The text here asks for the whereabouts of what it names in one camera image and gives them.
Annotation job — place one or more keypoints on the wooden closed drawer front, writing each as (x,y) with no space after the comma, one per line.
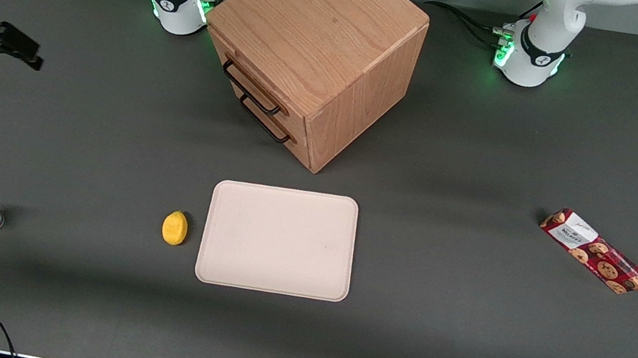
(298,149)

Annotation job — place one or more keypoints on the red cookie box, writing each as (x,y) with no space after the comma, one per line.
(595,252)

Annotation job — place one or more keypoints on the beige rectangular tray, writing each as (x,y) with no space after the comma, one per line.
(278,241)

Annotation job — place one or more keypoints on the yellow lemon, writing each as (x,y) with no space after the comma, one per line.
(174,228)

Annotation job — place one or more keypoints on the wooden two-drawer cabinet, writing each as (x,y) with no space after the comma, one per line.
(320,22)

